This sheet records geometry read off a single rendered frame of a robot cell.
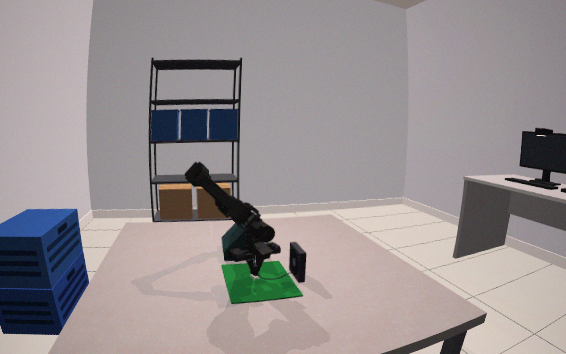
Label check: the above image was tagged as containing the black cable with plug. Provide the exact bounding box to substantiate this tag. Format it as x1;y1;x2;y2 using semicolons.
251;261;289;280

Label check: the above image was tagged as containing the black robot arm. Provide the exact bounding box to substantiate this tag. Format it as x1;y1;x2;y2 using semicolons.
185;162;275;261

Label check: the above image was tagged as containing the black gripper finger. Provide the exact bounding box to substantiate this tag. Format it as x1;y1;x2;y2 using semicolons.
245;258;255;273
255;255;264;272

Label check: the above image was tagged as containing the green circuit board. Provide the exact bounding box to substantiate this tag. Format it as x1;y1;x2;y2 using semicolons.
222;261;304;304

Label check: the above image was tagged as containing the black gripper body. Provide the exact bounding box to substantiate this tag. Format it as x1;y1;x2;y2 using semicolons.
228;234;281;262

